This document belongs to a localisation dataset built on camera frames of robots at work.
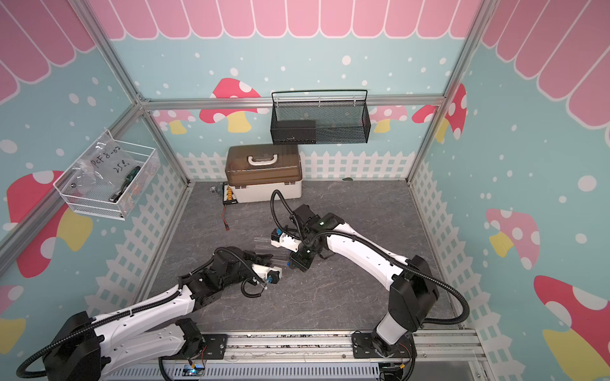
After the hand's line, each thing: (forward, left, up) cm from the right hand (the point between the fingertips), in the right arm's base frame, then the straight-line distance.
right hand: (294, 262), depth 78 cm
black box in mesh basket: (+46, 0, +19) cm, 50 cm away
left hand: (+3, +9, -2) cm, 10 cm away
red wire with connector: (+23, +31, -13) cm, 41 cm away
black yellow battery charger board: (+40, +34, -12) cm, 54 cm away
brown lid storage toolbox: (+37, +18, +6) cm, 42 cm away
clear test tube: (+1, +4, 0) cm, 5 cm away
